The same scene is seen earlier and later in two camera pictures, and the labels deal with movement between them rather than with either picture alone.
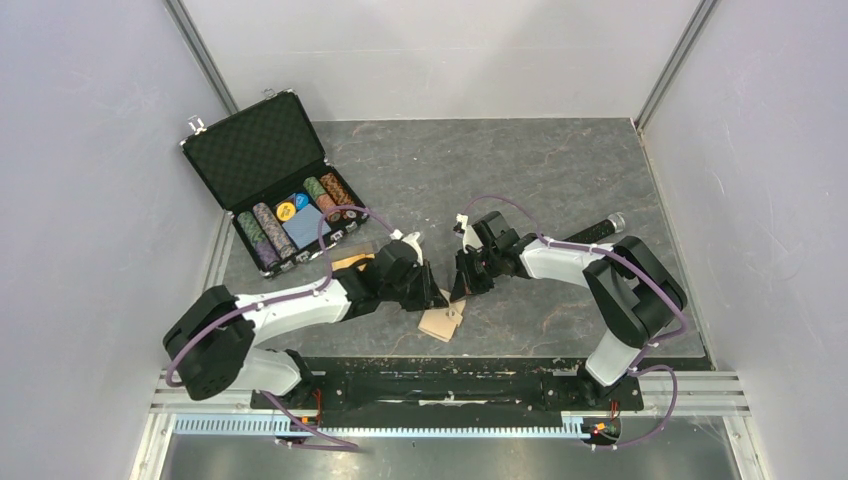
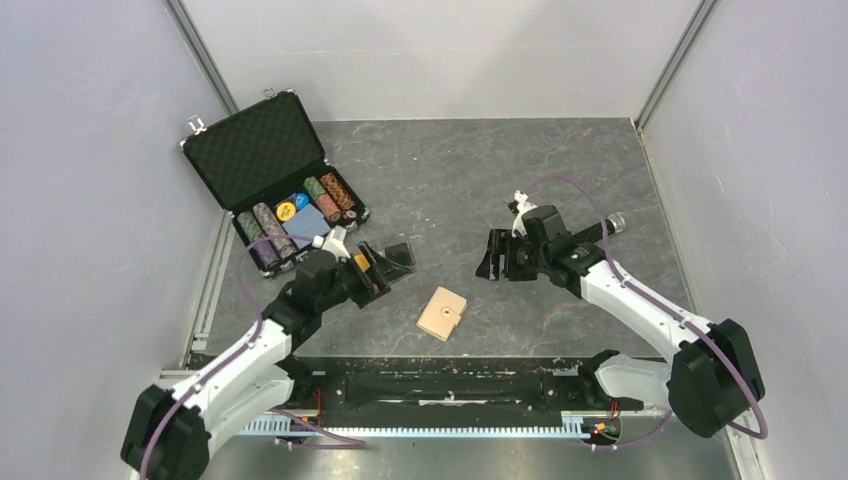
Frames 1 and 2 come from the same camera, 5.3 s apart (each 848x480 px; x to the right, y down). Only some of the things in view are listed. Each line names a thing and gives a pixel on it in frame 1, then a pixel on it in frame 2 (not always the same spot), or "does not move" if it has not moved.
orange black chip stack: (335, 189) does not move
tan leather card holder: (442, 322) does not move
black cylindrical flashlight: (614, 223) does not move
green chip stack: (251, 228) does not move
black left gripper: (417, 304) -> (369, 288)
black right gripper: (466, 282) -> (502, 242)
